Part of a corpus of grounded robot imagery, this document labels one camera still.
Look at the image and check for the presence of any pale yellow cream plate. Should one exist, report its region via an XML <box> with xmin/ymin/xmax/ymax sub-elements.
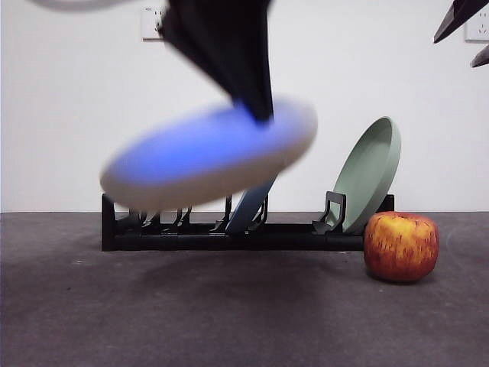
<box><xmin>99</xmin><ymin>93</ymin><xmax>319</xmax><ymax>211</ymax></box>

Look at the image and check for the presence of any red yellow apple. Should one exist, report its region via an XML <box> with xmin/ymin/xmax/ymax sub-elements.
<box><xmin>363</xmin><ymin>211</ymin><xmax>439</xmax><ymax>284</ymax></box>

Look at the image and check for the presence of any light blue plate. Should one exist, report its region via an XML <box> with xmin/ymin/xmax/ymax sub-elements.
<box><xmin>225</xmin><ymin>177</ymin><xmax>277</xmax><ymax>232</ymax></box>

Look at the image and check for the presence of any white wall socket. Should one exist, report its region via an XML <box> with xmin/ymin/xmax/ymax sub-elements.
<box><xmin>464</xmin><ymin>15</ymin><xmax>489</xmax><ymax>43</ymax></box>
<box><xmin>142</xmin><ymin>6</ymin><xmax>170</xmax><ymax>41</ymax></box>

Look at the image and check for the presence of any pale green plate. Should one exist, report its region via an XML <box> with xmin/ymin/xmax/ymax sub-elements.
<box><xmin>330</xmin><ymin>116</ymin><xmax>402</xmax><ymax>235</ymax></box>

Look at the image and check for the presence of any black plastic plate rack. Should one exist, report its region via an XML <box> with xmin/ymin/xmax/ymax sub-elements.
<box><xmin>101</xmin><ymin>193</ymin><xmax>396</xmax><ymax>252</ymax></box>

